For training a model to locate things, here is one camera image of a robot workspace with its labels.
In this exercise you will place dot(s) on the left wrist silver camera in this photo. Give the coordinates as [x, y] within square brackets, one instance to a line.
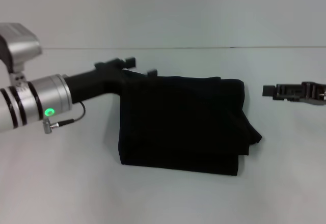
[17, 43]

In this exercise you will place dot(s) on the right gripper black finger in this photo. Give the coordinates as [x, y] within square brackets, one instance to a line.
[268, 90]

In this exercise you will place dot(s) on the black shirt with FREE print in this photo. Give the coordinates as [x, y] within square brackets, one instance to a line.
[183, 124]

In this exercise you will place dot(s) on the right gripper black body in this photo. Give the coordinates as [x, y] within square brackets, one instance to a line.
[303, 94]

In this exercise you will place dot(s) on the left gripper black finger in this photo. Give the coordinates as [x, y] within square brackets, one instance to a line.
[130, 62]
[152, 73]

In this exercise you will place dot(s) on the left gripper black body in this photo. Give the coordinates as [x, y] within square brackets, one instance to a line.
[94, 82]

